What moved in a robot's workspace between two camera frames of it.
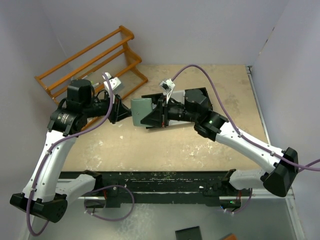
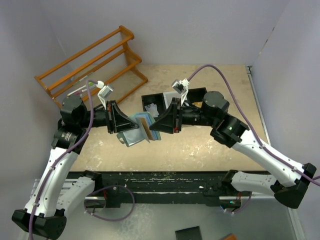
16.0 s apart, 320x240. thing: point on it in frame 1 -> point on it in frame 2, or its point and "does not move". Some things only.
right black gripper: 158,117 -> 169,119
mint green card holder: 140,107 -> 144,120
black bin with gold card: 198,97 does not move
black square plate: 190,233 does not move
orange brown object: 230,236 does not move
